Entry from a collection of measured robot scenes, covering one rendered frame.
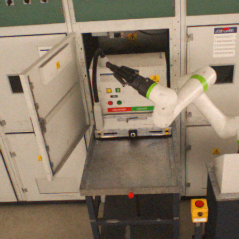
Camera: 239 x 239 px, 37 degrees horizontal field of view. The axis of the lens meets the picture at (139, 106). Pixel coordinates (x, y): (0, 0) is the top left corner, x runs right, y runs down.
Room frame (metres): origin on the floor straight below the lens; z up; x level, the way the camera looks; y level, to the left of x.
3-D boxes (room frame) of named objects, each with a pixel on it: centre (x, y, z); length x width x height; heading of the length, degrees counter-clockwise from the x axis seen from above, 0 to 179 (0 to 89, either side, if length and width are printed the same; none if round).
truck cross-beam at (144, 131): (2.03, 0.06, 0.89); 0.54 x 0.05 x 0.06; 87
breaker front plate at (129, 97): (2.01, 0.06, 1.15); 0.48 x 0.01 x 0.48; 87
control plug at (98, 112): (1.95, 0.27, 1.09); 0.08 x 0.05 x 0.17; 177
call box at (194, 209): (1.31, -0.28, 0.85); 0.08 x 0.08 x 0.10; 87
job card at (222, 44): (2.14, -0.58, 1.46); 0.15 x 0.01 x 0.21; 87
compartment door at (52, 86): (1.94, 0.50, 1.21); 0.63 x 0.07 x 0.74; 162
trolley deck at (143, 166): (1.86, 0.07, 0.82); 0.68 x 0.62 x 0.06; 177
